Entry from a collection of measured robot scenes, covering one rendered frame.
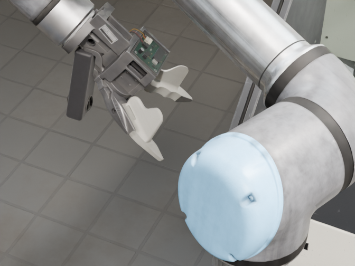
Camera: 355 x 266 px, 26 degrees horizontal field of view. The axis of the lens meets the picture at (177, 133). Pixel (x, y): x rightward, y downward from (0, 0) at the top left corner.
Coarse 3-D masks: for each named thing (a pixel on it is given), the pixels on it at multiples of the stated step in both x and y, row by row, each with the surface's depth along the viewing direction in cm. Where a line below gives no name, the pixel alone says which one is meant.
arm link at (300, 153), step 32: (256, 128) 76; (288, 128) 76; (320, 128) 76; (192, 160) 76; (224, 160) 73; (256, 160) 72; (288, 160) 73; (320, 160) 75; (352, 160) 78; (192, 192) 77; (224, 192) 73; (256, 192) 71; (288, 192) 73; (320, 192) 76; (192, 224) 79; (224, 224) 74; (256, 224) 72; (288, 224) 75; (224, 256) 76; (256, 256) 78; (288, 256) 79
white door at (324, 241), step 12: (312, 228) 168; (324, 228) 166; (336, 228) 165; (312, 240) 170; (324, 240) 169; (336, 240) 167; (348, 240) 165; (312, 252) 173; (324, 252) 171; (336, 252) 169; (348, 252) 168; (288, 264) 179; (300, 264) 177; (312, 264) 176; (324, 264) 174; (336, 264) 172; (348, 264) 170
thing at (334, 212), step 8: (352, 184) 155; (344, 192) 157; (352, 192) 156; (336, 200) 159; (344, 200) 158; (352, 200) 157; (320, 208) 163; (328, 208) 162; (336, 208) 161; (344, 208) 160; (352, 208) 159; (312, 216) 166; (320, 216) 165; (328, 216) 163; (336, 216) 162; (344, 216) 161; (352, 216) 160; (328, 224) 165; (336, 224) 164; (344, 224) 163; (352, 224) 162; (352, 232) 163
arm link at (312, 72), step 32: (192, 0) 90; (224, 0) 88; (256, 0) 89; (224, 32) 88; (256, 32) 86; (288, 32) 86; (256, 64) 86; (288, 64) 83; (320, 64) 83; (288, 96) 82; (320, 96) 79; (352, 96) 80; (352, 128) 78
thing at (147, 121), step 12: (132, 108) 104; (144, 108) 103; (156, 108) 101; (132, 120) 103; (144, 120) 103; (156, 120) 101; (132, 132) 103; (144, 132) 103; (144, 144) 103; (156, 156) 103
